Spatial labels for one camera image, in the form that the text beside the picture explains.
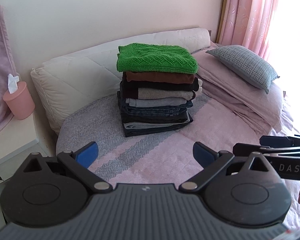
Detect grey folded pants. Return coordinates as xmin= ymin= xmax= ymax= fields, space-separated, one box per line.
xmin=123 ymin=121 xmax=170 ymax=130

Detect white nightstand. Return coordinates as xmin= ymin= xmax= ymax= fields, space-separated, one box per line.
xmin=0 ymin=112 xmax=58 ymax=227

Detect grey checked pillow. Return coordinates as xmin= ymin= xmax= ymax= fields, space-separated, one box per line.
xmin=205 ymin=44 xmax=280 ymax=94

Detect black folded garment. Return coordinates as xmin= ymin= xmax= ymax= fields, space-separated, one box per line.
xmin=120 ymin=77 xmax=200 ymax=98

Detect green knit sweater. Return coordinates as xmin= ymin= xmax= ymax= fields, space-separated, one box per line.
xmin=116 ymin=42 xmax=199 ymax=75

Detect taupe folded garment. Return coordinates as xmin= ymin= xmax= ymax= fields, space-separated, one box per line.
xmin=136 ymin=87 xmax=196 ymax=100

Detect pink curtain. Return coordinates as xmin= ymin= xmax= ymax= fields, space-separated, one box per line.
xmin=219 ymin=0 xmax=300 ymax=62

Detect bed with grey-pink blanket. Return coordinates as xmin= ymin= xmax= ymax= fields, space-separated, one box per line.
xmin=55 ymin=94 xmax=300 ymax=198

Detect black folded pants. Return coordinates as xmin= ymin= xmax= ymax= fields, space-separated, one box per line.
xmin=121 ymin=112 xmax=190 ymax=124

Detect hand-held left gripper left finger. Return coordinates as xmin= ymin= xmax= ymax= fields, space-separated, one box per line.
xmin=19 ymin=141 xmax=113 ymax=193

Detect stack of folded clothes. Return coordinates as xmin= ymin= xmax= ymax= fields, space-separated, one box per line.
xmin=117 ymin=91 xmax=194 ymax=117

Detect pink tissue bucket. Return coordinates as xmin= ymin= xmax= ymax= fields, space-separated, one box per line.
xmin=3 ymin=81 xmax=36 ymax=120

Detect brown folded garment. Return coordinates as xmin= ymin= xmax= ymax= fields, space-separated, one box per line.
xmin=125 ymin=70 xmax=198 ymax=85

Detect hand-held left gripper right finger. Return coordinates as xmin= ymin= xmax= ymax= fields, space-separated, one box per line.
xmin=179 ymin=141 xmax=278 ymax=193

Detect white tissue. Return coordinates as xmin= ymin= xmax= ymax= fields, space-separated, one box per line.
xmin=7 ymin=74 xmax=20 ymax=94

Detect cream quilted headboard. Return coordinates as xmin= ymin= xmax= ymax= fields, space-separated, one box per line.
xmin=30 ymin=27 xmax=212 ymax=135

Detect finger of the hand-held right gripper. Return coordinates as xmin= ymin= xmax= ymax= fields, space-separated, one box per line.
xmin=259 ymin=134 xmax=300 ymax=148
xmin=232 ymin=142 xmax=300 ymax=159

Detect light grey folded garment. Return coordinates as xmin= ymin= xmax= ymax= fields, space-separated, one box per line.
xmin=126 ymin=97 xmax=188 ymax=107

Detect dark folded pants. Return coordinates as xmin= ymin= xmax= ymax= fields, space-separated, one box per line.
xmin=124 ymin=116 xmax=194 ymax=138

